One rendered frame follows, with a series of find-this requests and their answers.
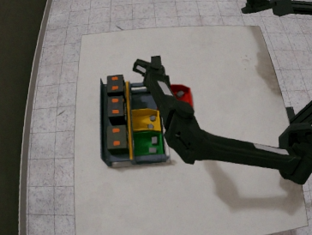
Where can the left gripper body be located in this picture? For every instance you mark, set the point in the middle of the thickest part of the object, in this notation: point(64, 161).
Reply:
point(167, 79)

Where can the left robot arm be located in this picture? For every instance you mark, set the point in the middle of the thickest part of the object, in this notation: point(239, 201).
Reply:
point(184, 135)

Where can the dark blue-grey shelf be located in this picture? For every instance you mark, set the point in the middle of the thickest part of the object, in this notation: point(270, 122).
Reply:
point(138, 99)

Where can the yellow open bin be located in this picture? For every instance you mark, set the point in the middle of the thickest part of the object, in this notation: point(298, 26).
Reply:
point(141, 120)

